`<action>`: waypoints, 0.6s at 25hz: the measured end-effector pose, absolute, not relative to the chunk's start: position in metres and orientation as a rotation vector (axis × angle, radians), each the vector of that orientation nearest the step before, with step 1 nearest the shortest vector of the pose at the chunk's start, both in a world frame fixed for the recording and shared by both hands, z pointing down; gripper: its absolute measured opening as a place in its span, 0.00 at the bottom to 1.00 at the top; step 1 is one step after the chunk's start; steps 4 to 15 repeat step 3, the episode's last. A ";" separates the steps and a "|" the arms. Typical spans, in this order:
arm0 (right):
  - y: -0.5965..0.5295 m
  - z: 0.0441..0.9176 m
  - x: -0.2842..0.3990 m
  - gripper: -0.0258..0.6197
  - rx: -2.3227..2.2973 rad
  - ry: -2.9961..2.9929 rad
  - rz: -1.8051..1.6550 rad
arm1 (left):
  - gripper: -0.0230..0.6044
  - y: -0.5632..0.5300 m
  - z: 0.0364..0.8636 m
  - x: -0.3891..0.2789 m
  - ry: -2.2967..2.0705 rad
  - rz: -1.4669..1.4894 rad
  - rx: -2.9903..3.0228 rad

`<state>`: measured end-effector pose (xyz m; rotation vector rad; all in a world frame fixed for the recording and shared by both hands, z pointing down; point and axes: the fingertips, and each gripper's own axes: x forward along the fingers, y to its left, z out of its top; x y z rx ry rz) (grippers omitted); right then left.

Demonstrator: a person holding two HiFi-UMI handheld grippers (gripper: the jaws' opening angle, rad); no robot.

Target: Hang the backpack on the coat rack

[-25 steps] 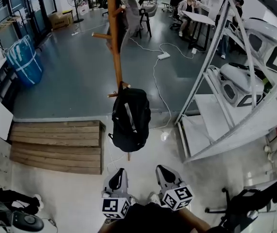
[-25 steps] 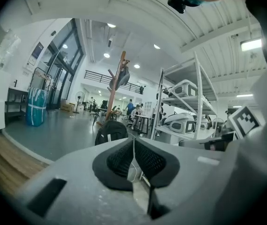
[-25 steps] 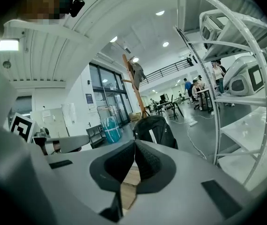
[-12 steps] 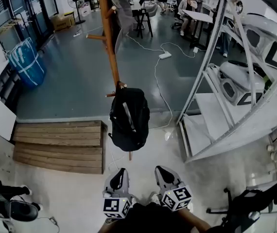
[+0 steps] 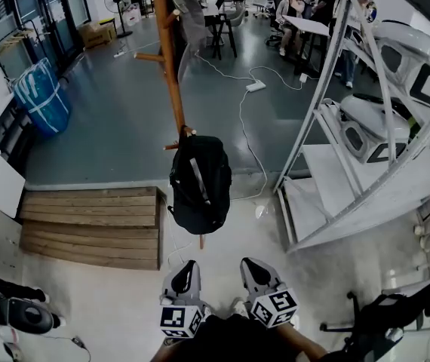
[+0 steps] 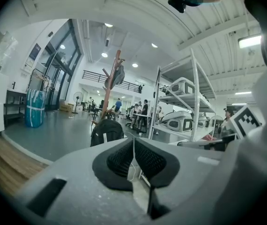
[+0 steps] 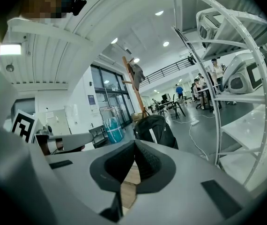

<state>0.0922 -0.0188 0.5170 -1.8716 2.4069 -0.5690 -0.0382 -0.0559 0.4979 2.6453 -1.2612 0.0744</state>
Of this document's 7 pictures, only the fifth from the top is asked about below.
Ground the person's white shoe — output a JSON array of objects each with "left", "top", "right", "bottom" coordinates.
[{"left": 232, "top": 298, "right": 250, "bottom": 318}]

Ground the white robot head shell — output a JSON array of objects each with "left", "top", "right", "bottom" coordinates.
[
  {"left": 373, "top": 20, "right": 430, "bottom": 107},
  {"left": 337, "top": 93, "right": 422, "bottom": 165}
]

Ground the black storage shelf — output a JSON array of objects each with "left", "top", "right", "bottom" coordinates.
[{"left": 0, "top": 100, "right": 37, "bottom": 173}]

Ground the black backpack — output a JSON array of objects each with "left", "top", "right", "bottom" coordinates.
[{"left": 167, "top": 125, "right": 233, "bottom": 236}]

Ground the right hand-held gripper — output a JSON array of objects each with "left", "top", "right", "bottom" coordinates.
[{"left": 240, "top": 257, "right": 299, "bottom": 330}]

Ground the person's left forearm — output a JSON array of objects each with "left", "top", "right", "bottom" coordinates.
[{"left": 149, "top": 337, "right": 186, "bottom": 362}]

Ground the white metal shelving unit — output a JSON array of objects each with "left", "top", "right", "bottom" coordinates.
[{"left": 274, "top": 0, "right": 430, "bottom": 254}]

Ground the person's torso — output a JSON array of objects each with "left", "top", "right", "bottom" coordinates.
[{"left": 173, "top": 313, "right": 314, "bottom": 362}]

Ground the blue wrapped roll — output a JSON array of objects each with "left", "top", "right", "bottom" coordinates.
[{"left": 12, "top": 57, "right": 71, "bottom": 139}]

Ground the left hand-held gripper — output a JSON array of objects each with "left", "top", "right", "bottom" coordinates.
[{"left": 159, "top": 260, "right": 211, "bottom": 339}]

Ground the black frame trolley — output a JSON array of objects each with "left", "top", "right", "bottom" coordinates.
[{"left": 0, "top": 28, "right": 37, "bottom": 78}]

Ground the white counter cabinet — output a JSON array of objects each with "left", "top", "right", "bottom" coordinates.
[{"left": 0, "top": 92, "right": 26, "bottom": 218}]

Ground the wooden stepped platform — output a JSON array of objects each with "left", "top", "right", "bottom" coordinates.
[{"left": 18, "top": 186, "right": 167, "bottom": 271}]

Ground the glass double door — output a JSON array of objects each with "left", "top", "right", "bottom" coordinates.
[{"left": 0, "top": 0, "right": 91, "bottom": 71}]

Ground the person's right forearm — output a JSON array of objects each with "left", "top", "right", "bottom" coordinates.
[{"left": 275, "top": 324, "right": 329, "bottom": 362}]

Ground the black office chair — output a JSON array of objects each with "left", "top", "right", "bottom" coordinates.
[{"left": 319, "top": 271, "right": 430, "bottom": 362}]

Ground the black-legged table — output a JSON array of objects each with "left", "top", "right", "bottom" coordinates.
[{"left": 203, "top": 2, "right": 238, "bottom": 60}]

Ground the white table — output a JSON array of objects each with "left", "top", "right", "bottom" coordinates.
[{"left": 282, "top": 14, "right": 331, "bottom": 77}]

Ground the black oval floor device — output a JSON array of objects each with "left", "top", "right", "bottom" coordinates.
[{"left": 0, "top": 283, "right": 67, "bottom": 335}]

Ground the wooden coat rack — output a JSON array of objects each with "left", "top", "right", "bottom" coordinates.
[{"left": 134, "top": 0, "right": 205, "bottom": 250}]

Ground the black floor cable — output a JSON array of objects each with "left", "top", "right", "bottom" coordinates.
[{"left": 41, "top": 333, "right": 91, "bottom": 362}]

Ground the cardboard box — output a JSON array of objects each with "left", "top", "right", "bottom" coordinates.
[{"left": 77, "top": 20, "right": 118, "bottom": 49}]

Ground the white power cable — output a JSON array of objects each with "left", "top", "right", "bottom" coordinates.
[{"left": 232, "top": 90, "right": 269, "bottom": 202}]

